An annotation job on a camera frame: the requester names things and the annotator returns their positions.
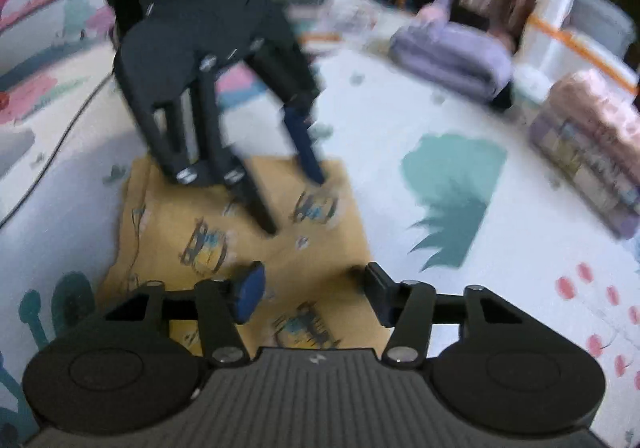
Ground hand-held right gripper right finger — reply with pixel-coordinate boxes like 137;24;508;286
364;262;521;365

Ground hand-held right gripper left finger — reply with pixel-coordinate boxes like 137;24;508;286
105;262;267;366

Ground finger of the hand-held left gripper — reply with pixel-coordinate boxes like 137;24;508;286
120;28;278;235
245;36;326;186

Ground yellow cartoon print garment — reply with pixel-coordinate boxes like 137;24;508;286
95;155;397;360

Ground stack of pink folded clothes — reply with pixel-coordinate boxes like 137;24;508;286
529;113;640;240

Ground cartoon printed play mat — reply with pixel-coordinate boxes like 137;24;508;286
0;0;640;448

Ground purple folded pants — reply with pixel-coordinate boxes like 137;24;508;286
389;21;516;110

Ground pink slipper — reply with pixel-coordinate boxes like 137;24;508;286
417;3;448;25

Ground white orange potty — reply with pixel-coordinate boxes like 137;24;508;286
515;0;640;96

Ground grey plastic bucket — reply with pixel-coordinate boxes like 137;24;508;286
570;0;637;60

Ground black cable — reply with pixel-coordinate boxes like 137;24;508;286
0;71;117;229

